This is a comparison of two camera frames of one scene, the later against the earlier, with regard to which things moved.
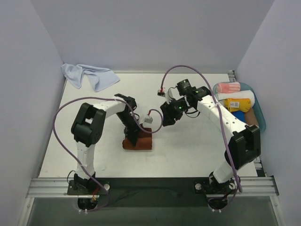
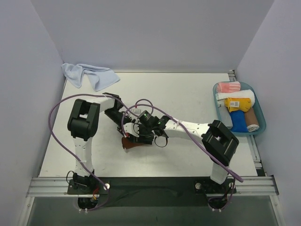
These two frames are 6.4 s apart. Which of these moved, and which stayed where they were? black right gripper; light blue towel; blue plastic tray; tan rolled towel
Moved: black right gripper
Stayed: light blue towel; blue plastic tray; tan rolled towel
